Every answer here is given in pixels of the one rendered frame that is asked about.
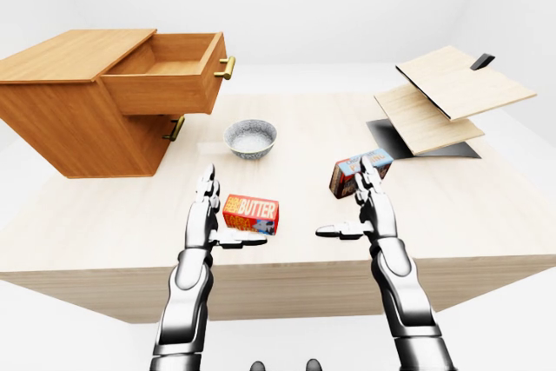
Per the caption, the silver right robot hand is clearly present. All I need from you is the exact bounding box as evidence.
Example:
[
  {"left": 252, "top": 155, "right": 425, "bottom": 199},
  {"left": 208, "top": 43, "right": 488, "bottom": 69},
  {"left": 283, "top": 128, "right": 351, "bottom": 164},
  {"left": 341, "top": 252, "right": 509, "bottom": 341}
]
[{"left": 314, "top": 155, "right": 400, "bottom": 242}]

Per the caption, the large pale wooden board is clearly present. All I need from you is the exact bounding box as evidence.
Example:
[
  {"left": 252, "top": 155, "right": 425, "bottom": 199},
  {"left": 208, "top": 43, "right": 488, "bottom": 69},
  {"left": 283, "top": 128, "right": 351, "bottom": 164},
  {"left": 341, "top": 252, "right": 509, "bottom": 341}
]
[{"left": 394, "top": 44, "right": 539, "bottom": 123}]

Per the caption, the small pale wooden board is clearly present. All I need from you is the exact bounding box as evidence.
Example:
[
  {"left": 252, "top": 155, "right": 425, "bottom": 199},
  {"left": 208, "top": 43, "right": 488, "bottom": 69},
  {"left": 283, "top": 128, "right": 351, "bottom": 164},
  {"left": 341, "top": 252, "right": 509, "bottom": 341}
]
[{"left": 373, "top": 83, "right": 487, "bottom": 157}]

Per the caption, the wooden cabinet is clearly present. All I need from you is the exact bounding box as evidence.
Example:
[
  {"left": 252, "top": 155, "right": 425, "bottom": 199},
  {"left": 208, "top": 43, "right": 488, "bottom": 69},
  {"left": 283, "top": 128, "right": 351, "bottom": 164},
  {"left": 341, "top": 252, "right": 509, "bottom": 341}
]
[{"left": 0, "top": 29, "right": 187, "bottom": 180}]

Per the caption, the open wooden drawer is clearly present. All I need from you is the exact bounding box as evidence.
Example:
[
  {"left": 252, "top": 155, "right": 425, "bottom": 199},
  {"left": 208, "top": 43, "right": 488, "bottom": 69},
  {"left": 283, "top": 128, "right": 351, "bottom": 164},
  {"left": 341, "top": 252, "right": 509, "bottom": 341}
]
[{"left": 100, "top": 31, "right": 229, "bottom": 116}]

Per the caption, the red butter box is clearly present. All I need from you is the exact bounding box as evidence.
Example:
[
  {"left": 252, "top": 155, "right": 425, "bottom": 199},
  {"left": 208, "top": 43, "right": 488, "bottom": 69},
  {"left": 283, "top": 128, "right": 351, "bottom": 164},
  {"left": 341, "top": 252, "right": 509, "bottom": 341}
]
[{"left": 222, "top": 193, "right": 281, "bottom": 237}]

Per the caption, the grey patterned bowl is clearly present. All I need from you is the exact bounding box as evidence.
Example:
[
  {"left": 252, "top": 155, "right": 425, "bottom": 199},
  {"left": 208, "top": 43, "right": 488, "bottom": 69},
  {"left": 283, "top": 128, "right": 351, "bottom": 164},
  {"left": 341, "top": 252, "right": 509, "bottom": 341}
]
[{"left": 222, "top": 118, "right": 279, "bottom": 161}]

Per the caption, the brass drawer handle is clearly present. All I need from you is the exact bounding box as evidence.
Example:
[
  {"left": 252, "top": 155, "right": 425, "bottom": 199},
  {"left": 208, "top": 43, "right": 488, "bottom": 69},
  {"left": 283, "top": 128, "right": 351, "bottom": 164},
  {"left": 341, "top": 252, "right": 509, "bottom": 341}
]
[
  {"left": 213, "top": 56, "right": 237, "bottom": 82},
  {"left": 162, "top": 116, "right": 187, "bottom": 143}
]

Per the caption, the small black block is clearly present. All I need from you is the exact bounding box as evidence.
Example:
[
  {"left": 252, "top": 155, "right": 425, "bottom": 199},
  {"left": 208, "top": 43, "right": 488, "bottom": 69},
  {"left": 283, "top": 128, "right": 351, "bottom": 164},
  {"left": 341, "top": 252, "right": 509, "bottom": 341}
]
[{"left": 469, "top": 53, "right": 497, "bottom": 72}]

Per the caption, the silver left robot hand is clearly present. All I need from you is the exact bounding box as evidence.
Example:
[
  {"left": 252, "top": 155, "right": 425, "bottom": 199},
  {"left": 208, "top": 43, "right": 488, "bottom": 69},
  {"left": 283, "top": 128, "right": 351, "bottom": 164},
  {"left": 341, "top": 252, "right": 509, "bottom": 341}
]
[{"left": 183, "top": 162, "right": 268, "bottom": 253}]

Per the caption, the closed wooden drawer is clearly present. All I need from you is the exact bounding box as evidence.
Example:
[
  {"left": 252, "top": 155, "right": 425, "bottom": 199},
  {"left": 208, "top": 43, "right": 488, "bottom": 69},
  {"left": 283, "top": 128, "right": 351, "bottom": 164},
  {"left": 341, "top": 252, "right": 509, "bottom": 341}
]
[{"left": 124, "top": 113, "right": 184, "bottom": 176}]

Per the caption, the brown and blue pudding box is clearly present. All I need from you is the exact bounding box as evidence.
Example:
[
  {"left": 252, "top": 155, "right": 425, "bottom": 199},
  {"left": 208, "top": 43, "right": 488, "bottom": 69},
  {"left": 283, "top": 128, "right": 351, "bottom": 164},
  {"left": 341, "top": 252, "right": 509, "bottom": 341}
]
[{"left": 328, "top": 147, "right": 395, "bottom": 201}]

